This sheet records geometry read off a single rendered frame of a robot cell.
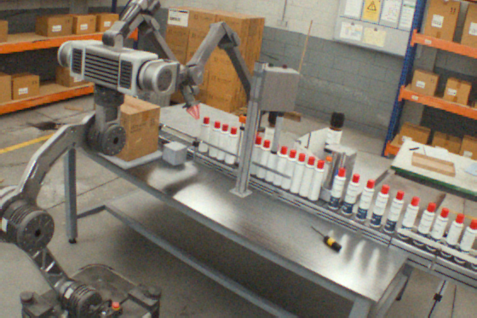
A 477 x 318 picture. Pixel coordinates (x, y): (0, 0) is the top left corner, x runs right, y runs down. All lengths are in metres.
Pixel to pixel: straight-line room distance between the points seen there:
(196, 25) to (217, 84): 0.83
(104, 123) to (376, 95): 5.09
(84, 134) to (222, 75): 3.92
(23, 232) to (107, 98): 0.63
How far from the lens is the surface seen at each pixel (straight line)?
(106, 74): 1.80
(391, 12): 6.26
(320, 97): 6.75
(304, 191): 2.20
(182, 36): 5.91
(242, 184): 2.21
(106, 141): 1.88
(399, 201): 2.03
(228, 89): 5.69
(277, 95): 2.04
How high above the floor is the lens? 1.85
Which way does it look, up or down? 20 degrees down
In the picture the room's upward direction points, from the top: 8 degrees clockwise
